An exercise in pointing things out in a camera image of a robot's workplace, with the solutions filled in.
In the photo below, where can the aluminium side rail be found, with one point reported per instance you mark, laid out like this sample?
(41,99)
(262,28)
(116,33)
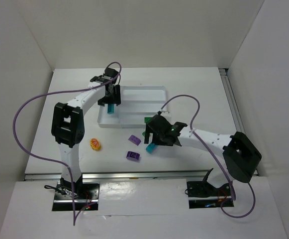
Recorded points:
(231,99)

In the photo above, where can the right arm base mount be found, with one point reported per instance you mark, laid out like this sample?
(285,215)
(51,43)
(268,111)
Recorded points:
(202,195)

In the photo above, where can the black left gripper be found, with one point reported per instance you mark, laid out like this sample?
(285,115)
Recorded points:
(110,100)

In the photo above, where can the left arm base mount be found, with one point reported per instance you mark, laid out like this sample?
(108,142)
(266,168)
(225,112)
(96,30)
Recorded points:
(87,197)

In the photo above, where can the teal curved lego brick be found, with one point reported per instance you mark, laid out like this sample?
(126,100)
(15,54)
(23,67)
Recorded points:
(151,147)

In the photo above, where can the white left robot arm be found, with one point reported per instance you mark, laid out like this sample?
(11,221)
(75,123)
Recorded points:
(68,125)

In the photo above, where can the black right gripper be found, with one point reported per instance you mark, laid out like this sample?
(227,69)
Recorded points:
(153,130)

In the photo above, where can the purple curved lego brick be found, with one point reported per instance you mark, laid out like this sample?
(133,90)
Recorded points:
(135,140)

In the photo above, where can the white compartment tray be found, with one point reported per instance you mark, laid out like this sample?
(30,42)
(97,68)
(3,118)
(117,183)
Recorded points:
(137,104)

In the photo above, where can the teal long lego brick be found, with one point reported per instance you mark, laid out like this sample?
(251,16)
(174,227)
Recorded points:
(111,109)

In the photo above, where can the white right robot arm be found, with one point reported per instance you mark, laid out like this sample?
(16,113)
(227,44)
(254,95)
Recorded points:
(214,144)

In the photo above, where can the green long lego brick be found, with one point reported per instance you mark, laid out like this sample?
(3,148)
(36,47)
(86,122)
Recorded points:
(147,119)

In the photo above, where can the yellow butterfly lego brick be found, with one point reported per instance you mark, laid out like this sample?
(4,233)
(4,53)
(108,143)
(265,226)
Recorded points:
(95,144)

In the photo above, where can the purple flower lego brick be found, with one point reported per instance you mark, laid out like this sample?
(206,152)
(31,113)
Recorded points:
(133,156)

